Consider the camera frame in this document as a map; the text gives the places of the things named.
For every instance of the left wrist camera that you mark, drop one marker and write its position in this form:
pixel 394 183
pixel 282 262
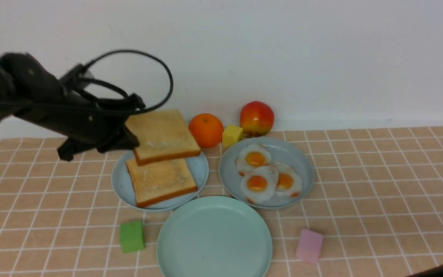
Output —
pixel 70 80

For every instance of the yellow cube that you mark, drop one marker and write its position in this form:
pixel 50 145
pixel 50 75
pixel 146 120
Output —
pixel 231 135

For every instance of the fried egg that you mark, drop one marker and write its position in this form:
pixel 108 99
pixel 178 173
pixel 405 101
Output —
pixel 259 185
pixel 251 157
pixel 289 183

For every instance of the green cube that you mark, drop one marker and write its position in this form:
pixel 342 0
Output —
pixel 132 238

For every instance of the fried egg back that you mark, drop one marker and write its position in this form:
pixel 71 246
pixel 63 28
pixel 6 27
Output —
pixel 251 157

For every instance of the light blue plate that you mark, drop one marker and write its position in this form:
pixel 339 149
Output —
pixel 123 186

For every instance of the toast slice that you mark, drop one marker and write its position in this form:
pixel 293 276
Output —
pixel 155 182
pixel 162 135

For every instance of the pink cube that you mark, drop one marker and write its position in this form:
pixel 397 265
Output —
pixel 309 246

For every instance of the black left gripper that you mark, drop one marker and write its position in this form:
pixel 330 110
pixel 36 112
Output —
pixel 85 131

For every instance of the red yellow apple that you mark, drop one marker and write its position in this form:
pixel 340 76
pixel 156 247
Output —
pixel 256 119

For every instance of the mint green plate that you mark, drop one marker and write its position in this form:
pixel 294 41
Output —
pixel 214 236

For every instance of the beige checkered tablecloth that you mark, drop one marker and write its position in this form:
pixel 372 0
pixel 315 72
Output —
pixel 377 199

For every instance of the grey plate with eggs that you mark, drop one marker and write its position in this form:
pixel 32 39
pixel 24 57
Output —
pixel 280 151

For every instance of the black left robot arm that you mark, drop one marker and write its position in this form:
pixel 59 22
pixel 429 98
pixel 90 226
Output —
pixel 67 106

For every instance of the orange fruit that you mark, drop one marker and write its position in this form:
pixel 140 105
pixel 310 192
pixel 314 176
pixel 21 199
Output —
pixel 207 130

